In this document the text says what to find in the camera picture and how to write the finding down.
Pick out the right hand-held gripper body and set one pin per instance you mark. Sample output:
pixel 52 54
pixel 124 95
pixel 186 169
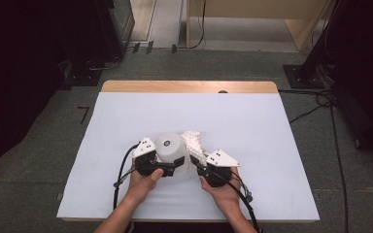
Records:
pixel 218 168

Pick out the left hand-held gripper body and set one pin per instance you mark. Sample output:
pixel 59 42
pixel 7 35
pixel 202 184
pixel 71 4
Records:
pixel 145 160

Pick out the white cylindrical cup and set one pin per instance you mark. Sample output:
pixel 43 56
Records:
pixel 171 150

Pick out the white textured cloth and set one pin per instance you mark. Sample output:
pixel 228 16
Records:
pixel 196 144

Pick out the person's left hand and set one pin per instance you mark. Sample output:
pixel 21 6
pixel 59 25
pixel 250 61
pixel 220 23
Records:
pixel 142 186

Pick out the person's right hand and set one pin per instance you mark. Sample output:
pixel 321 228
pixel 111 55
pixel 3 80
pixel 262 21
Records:
pixel 225 195

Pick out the white table mat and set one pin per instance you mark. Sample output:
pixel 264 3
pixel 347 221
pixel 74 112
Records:
pixel 162 113

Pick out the dark clothing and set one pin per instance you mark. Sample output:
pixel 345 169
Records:
pixel 181 228

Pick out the wooden table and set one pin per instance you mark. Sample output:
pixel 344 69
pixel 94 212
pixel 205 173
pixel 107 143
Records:
pixel 187 86

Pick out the black glass-door cabinet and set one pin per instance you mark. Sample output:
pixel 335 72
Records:
pixel 116 26

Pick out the light wooden desk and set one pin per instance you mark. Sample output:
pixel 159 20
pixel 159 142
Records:
pixel 255 8

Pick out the black stand base plate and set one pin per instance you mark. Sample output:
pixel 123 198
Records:
pixel 82 77
pixel 304 77

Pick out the black slanted stand post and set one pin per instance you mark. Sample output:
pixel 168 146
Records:
pixel 323 39

